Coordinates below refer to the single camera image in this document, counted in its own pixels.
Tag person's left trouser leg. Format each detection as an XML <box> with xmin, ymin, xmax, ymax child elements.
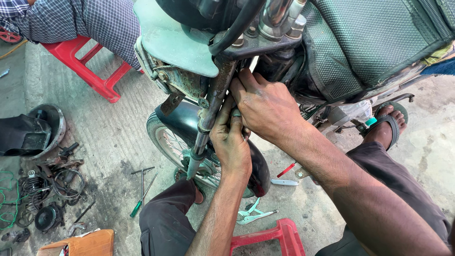
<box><xmin>139</xmin><ymin>178</ymin><xmax>198</xmax><ymax>256</ymax></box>

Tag silver locking pliers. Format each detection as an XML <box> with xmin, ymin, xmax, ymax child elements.
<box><xmin>236</xmin><ymin>197</ymin><xmax>279</xmax><ymax>225</ymax></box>

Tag motorcycle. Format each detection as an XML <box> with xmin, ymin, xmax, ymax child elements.
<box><xmin>133</xmin><ymin>0</ymin><xmax>455</xmax><ymax>200</ymax></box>

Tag green cord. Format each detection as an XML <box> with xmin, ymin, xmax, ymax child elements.
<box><xmin>0</xmin><ymin>171</ymin><xmax>22</xmax><ymax>230</ymax></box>

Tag person's right hand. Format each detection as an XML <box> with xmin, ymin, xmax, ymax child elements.
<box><xmin>229</xmin><ymin>69</ymin><xmax>310</xmax><ymax>143</ymax></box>

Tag person's right trouser leg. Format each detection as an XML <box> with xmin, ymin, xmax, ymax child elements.
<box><xmin>314</xmin><ymin>142</ymin><xmax>452</xmax><ymax>256</ymax></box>

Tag rusty fork leg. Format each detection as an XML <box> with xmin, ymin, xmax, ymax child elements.
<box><xmin>186</xmin><ymin>57</ymin><xmax>238</xmax><ymax>180</ymax></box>

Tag chrome headlight housing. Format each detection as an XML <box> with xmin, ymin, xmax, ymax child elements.
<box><xmin>27</xmin><ymin>103</ymin><xmax>67</xmax><ymax>160</ymax></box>

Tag textured green tank cover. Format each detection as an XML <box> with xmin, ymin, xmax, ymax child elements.
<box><xmin>300</xmin><ymin>0</ymin><xmax>455</xmax><ymax>104</ymax></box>

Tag black rubber hose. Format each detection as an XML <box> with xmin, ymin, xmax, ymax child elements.
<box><xmin>209</xmin><ymin>0</ymin><xmax>267</xmax><ymax>57</ymax></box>

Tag person's foot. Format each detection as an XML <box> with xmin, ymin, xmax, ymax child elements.
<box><xmin>174</xmin><ymin>169</ymin><xmax>206</xmax><ymax>205</ymax></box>
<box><xmin>363</xmin><ymin>105</ymin><xmax>407</xmax><ymax>150</ymax></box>

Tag yellow hose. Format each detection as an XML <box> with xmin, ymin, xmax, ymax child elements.
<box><xmin>0</xmin><ymin>39</ymin><xmax>28</xmax><ymax>60</ymax></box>

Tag red plastic stool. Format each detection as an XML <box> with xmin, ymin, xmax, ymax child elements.
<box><xmin>229</xmin><ymin>218</ymin><xmax>306</xmax><ymax>256</ymax></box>
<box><xmin>41</xmin><ymin>34</ymin><xmax>144</xmax><ymax>104</ymax></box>

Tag spoked front wheel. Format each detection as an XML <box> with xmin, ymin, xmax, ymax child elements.
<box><xmin>146</xmin><ymin>112</ymin><xmax>256</xmax><ymax>199</ymax></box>

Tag heap of dark motorcycle parts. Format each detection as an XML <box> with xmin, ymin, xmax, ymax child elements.
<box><xmin>16</xmin><ymin>142</ymin><xmax>87</xmax><ymax>228</ymax></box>

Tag pale green front panel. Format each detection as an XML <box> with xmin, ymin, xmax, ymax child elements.
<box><xmin>133</xmin><ymin>0</ymin><xmax>220</xmax><ymax>78</ymax></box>

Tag red strip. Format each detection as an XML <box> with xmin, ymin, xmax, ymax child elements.
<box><xmin>277</xmin><ymin>162</ymin><xmax>296</xmax><ymax>178</ymax></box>

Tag black front fender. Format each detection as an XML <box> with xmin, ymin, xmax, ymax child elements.
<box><xmin>155</xmin><ymin>101</ymin><xmax>271</xmax><ymax>198</ymax></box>

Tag person's right foot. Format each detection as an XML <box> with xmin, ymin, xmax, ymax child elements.
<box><xmin>363</xmin><ymin>105</ymin><xmax>407</xmax><ymax>150</ymax></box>

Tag green-handled screwdriver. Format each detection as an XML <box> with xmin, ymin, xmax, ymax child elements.
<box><xmin>129</xmin><ymin>172</ymin><xmax>159</xmax><ymax>218</ymax></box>

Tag person's black sandal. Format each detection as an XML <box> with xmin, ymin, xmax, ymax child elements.
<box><xmin>359</xmin><ymin>101</ymin><xmax>409</xmax><ymax>151</ymax></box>

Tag cardboard box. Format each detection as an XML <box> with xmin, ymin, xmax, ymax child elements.
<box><xmin>36</xmin><ymin>229</ymin><xmax>115</xmax><ymax>256</ymax></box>

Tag red wheel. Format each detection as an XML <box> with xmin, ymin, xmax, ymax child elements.
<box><xmin>0</xmin><ymin>27</ymin><xmax>23</xmax><ymax>44</ymax></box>

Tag blue cloth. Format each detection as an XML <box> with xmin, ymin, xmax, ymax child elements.
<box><xmin>421</xmin><ymin>60</ymin><xmax>455</xmax><ymax>76</ymax></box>

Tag person's trouser leg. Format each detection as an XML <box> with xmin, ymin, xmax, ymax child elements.
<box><xmin>139</xmin><ymin>178</ymin><xmax>198</xmax><ymax>256</ymax></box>
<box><xmin>314</xmin><ymin>142</ymin><xmax>452</xmax><ymax>256</ymax></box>

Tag plastic bottle with teal cap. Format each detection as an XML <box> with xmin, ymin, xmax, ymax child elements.
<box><xmin>329</xmin><ymin>101</ymin><xmax>378</xmax><ymax>127</ymax></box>

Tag black round horn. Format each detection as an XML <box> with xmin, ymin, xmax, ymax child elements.
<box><xmin>34</xmin><ymin>203</ymin><xmax>65</xmax><ymax>233</ymax></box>

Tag person's left foot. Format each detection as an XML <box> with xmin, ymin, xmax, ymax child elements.
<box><xmin>174</xmin><ymin>169</ymin><xmax>206</xmax><ymax>205</ymax></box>

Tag T-handle wrench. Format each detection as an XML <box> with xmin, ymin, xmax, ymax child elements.
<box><xmin>130</xmin><ymin>166</ymin><xmax>156</xmax><ymax>210</ymax></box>

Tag black plastic shell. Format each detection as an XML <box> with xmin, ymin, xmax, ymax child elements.
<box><xmin>0</xmin><ymin>114</ymin><xmax>52</xmax><ymax>157</ymax></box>

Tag person's left hand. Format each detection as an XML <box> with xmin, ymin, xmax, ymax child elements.
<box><xmin>209</xmin><ymin>94</ymin><xmax>253</xmax><ymax>180</ymax></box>

